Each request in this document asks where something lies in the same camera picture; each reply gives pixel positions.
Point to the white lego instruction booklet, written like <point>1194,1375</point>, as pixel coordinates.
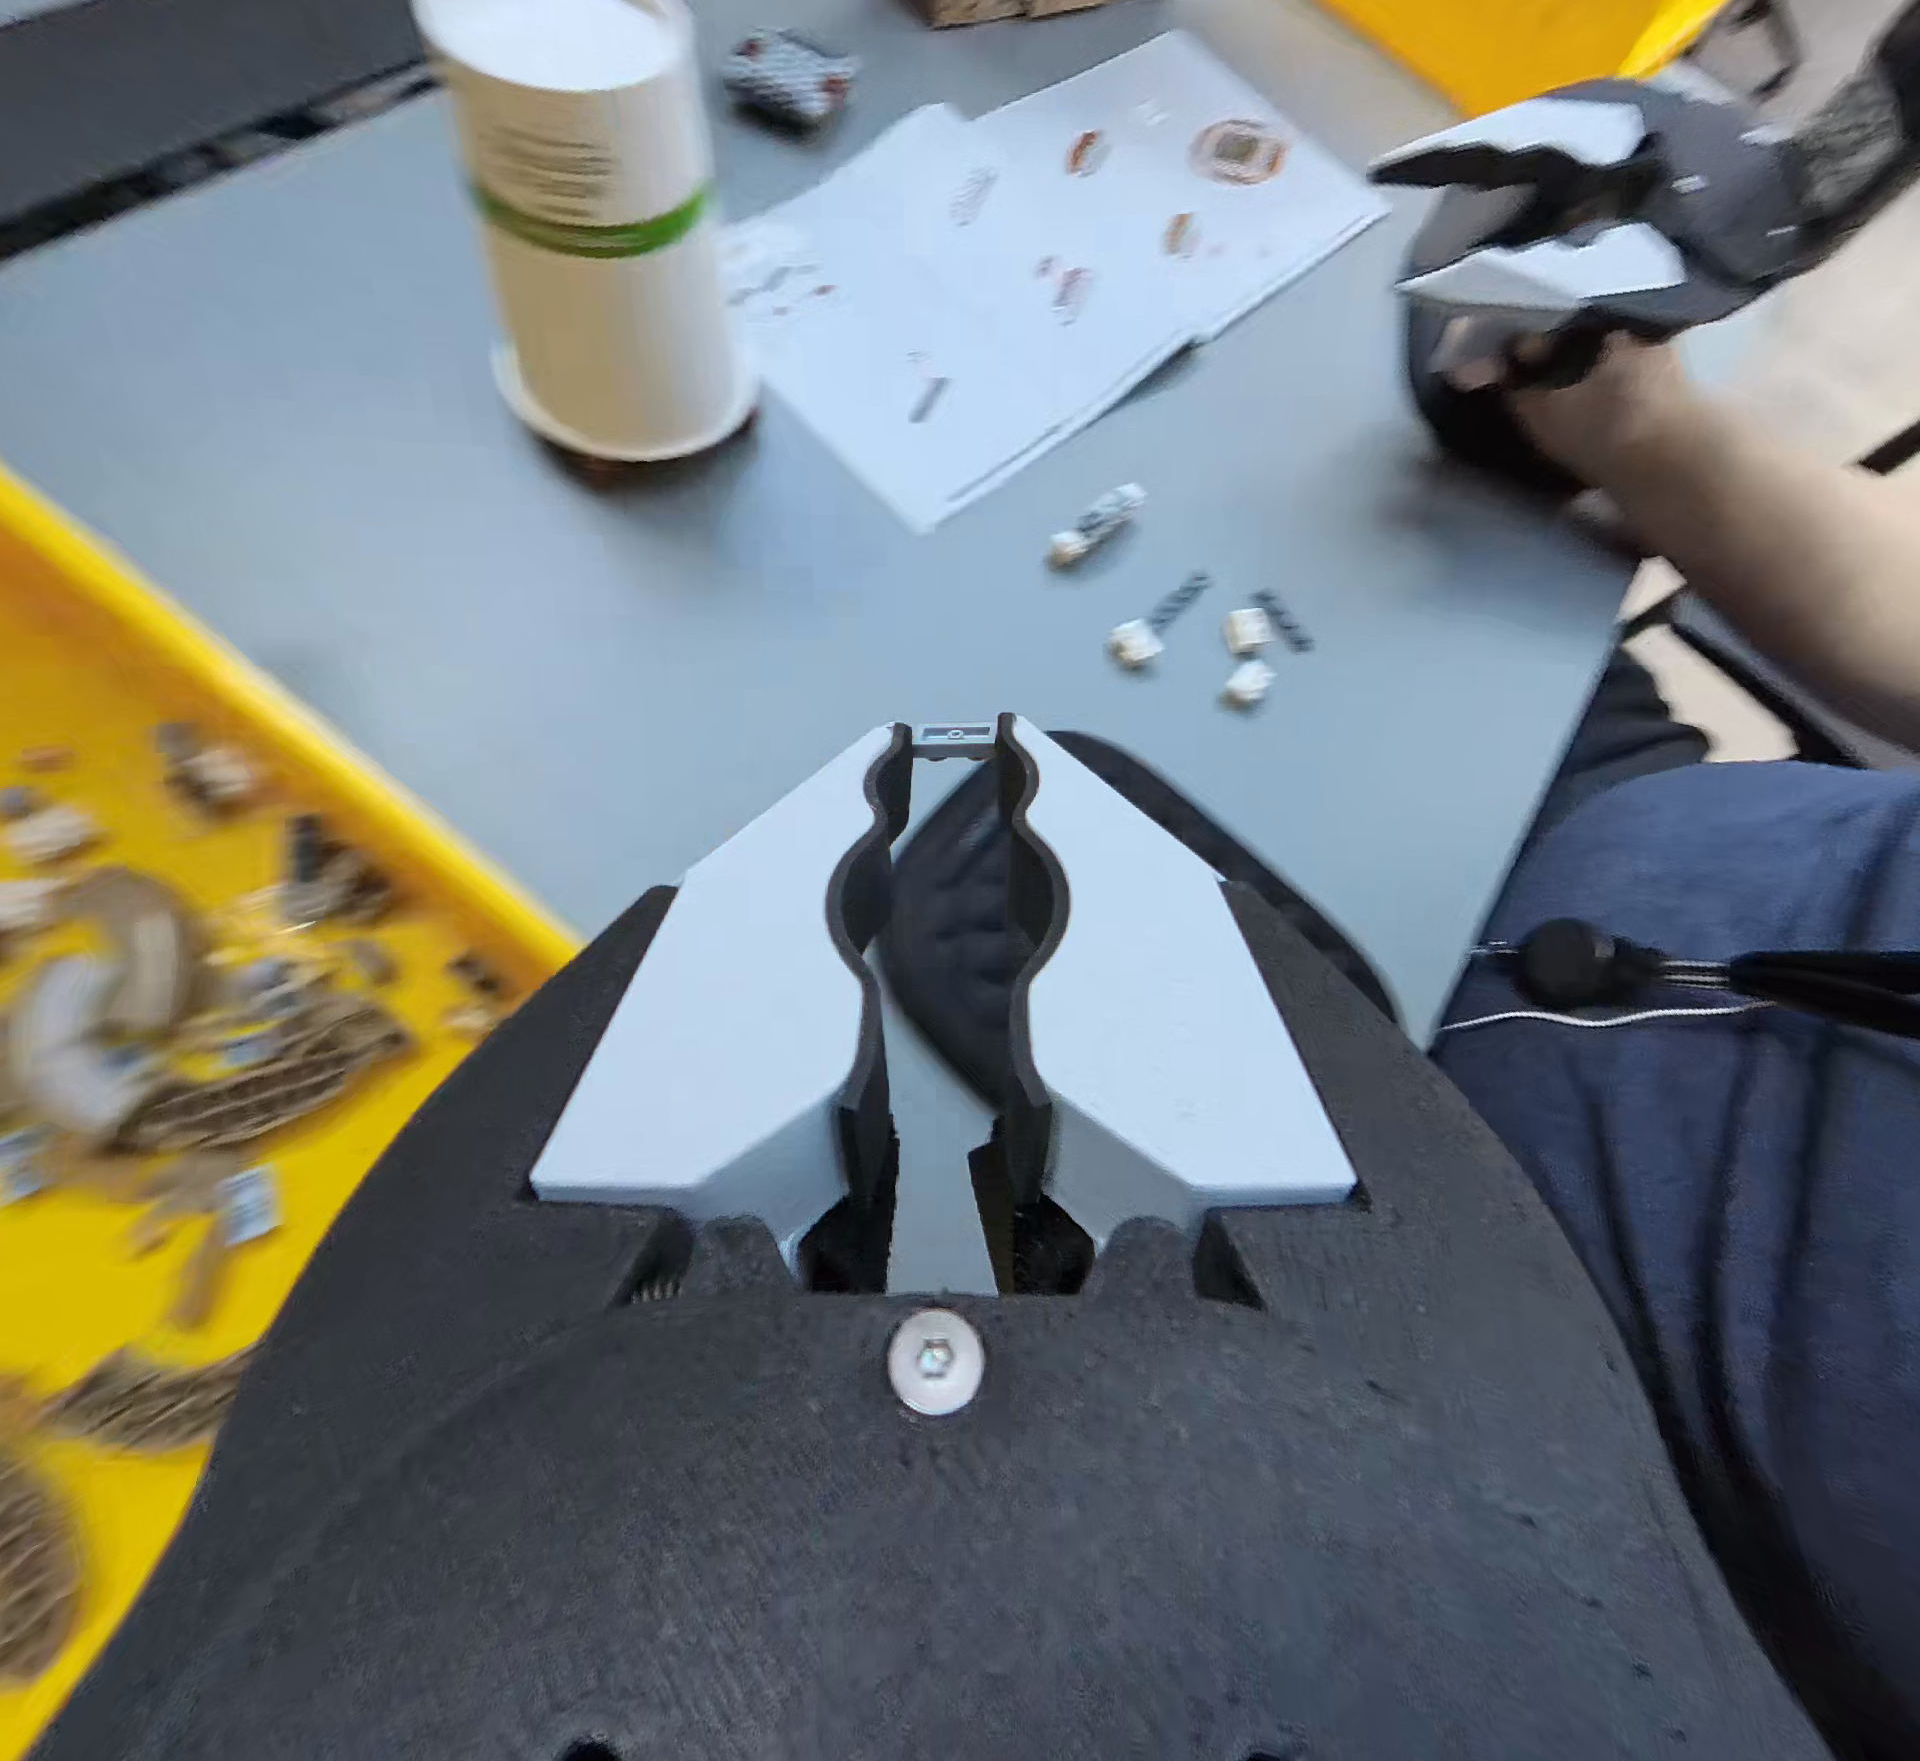
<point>1050,260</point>

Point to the black patterned lego piece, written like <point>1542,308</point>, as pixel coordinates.
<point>787,80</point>

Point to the white paper cup green band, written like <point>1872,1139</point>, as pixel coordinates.
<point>600,217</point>

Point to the small dark lego plate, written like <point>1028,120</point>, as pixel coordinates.
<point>1285,622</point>
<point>1178,595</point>

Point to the small white lego brick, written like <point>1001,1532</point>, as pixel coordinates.
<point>1137,644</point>
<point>1246,629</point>
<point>1250,684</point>

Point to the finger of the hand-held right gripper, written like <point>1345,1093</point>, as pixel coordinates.
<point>1559,276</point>
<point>1529,142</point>

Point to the person's right forearm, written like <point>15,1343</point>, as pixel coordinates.
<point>1786,575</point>

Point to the person's blue shirt torso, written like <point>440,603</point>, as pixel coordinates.
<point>1724,1265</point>

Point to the white and black lego assembly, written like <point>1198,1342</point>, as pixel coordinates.
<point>1098,528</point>

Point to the long grey lego plate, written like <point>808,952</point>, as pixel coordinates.
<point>957,738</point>

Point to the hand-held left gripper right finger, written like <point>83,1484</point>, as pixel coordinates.
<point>1184,1042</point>

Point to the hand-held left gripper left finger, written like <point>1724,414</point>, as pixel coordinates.
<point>704,1042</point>

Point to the person's right hand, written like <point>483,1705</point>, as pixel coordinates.
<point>1613,412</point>

